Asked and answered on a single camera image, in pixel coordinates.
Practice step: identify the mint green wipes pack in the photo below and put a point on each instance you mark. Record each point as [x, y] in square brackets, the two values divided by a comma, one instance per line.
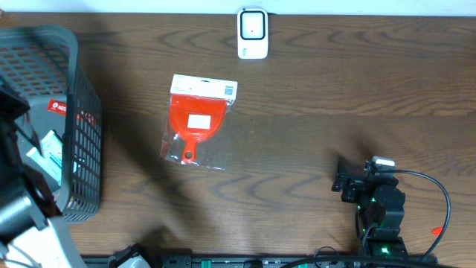
[50, 159]

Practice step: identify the red dustpan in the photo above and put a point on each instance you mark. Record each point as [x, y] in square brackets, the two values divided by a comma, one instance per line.
[198, 130]

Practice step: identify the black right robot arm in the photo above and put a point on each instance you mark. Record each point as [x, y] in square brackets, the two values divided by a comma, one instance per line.
[380, 206]

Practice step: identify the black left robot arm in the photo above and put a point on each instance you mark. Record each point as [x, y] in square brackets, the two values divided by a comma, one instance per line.
[33, 231]

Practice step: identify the red sticker on table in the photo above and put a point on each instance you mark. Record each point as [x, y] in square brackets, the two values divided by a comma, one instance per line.
[437, 231]

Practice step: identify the white barcode scanner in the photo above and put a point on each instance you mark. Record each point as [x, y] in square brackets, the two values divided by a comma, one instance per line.
[252, 34]

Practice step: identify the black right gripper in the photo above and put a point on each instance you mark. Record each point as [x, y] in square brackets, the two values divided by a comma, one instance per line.
[352, 182]

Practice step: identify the grey plastic basket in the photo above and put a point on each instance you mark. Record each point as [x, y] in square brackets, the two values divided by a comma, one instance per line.
[42, 63]

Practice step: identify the black mounting rail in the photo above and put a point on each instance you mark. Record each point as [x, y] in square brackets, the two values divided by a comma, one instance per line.
[137, 256]

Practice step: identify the red snack stick packet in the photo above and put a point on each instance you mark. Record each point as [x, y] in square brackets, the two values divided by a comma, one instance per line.
[57, 107]

